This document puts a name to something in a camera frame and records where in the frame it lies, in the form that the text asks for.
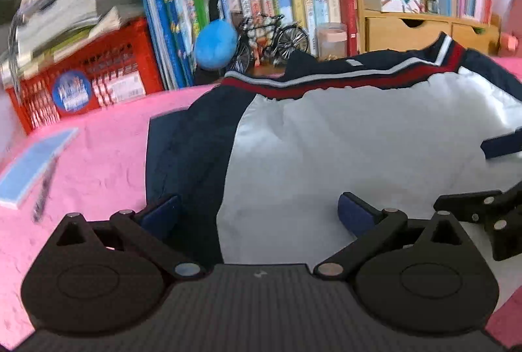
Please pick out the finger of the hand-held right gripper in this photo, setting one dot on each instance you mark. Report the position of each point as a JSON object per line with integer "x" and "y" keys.
{"x": 461, "y": 207}

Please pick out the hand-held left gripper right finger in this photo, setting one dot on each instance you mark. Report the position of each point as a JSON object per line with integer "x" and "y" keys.
{"x": 354, "y": 215}

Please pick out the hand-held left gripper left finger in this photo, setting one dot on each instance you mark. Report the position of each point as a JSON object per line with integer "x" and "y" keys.
{"x": 161, "y": 215}

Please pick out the navy and white jacket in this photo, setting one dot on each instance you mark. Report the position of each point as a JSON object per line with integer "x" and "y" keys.
{"x": 346, "y": 139}

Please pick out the pink bunny print blanket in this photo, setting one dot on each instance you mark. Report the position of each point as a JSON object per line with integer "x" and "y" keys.
{"x": 93, "y": 156}

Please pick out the grey pen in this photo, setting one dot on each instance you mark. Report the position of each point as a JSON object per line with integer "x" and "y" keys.
{"x": 44, "y": 193}

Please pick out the blue booklet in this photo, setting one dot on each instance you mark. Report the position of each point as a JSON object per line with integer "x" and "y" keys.
{"x": 32, "y": 168}

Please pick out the red plastic crate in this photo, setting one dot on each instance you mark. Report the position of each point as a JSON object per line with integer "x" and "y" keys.
{"x": 134, "y": 62}

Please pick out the clear plastic jar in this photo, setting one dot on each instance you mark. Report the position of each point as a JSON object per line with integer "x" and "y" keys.
{"x": 332, "y": 41}

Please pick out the wooden drawer organizer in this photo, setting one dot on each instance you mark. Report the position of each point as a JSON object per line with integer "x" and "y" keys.
{"x": 428, "y": 31}

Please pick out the round blue plush ball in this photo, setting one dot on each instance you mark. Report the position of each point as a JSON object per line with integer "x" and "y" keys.
{"x": 215, "y": 44}

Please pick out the black model bicycle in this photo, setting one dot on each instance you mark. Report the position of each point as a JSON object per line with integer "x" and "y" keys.
{"x": 273, "y": 37}

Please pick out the stack of books and papers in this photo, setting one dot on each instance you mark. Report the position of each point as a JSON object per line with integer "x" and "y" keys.
{"x": 61, "y": 17}

